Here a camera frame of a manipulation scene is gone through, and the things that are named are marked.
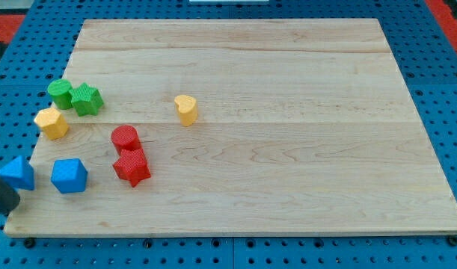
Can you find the blue triangle block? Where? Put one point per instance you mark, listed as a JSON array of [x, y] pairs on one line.
[[18, 173]]

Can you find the yellow heart block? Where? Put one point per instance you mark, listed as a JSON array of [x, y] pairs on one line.
[[186, 107]]

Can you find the wooden board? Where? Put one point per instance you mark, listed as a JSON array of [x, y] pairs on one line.
[[305, 127]]

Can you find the red star block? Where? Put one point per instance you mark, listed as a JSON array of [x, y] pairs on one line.
[[132, 166]]

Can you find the red cylinder block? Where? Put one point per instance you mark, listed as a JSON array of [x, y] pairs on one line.
[[125, 137]]

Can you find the green star block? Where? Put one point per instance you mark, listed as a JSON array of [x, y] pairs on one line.
[[86, 100]]

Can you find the blue cube block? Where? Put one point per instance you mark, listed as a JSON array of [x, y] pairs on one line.
[[69, 175]]

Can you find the green cylinder block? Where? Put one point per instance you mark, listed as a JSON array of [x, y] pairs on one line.
[[59, 90]]

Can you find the yellow hexagon block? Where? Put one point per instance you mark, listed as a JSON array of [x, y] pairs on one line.
[[52, 123]]

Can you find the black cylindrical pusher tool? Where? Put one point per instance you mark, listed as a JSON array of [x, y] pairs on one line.
[[9, 198]]

